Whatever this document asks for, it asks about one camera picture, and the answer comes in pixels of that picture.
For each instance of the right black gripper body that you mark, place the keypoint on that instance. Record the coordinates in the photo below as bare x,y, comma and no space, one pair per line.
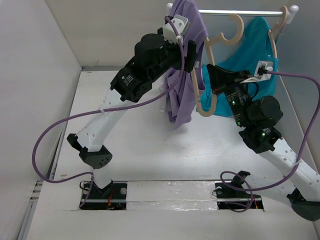
235,92

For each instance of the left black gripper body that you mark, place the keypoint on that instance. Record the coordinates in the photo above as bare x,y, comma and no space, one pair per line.
171,55

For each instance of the purple t shirt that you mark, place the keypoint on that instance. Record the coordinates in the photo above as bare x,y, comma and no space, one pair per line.
181,99

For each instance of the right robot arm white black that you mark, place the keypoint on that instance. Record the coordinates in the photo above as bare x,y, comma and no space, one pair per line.
300,186

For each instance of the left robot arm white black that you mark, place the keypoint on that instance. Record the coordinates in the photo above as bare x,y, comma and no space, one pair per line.
153,56

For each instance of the white shirt care label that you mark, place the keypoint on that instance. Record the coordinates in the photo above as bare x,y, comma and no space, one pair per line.
197,65

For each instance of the teal t shirt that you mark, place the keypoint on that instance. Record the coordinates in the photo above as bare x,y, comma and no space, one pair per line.
256,46

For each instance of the wooden hanger with teal shirt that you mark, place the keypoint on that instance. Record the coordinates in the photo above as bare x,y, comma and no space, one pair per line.
274,32

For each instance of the white metal clothes rack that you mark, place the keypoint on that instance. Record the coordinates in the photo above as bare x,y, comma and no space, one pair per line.
292,10

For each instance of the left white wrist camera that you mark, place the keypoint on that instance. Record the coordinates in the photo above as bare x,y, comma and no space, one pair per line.
181,25

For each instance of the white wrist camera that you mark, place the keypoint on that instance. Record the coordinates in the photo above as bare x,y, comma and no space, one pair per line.
181,25
261,72

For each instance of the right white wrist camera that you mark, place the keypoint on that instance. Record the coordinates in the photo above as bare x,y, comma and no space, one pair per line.
261,72

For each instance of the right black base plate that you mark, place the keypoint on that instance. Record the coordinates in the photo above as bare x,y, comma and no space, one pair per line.
235,200

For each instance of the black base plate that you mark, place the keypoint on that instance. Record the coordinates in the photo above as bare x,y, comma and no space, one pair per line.
235,200
111,198

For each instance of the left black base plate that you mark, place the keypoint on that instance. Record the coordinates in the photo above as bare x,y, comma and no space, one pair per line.
111,198

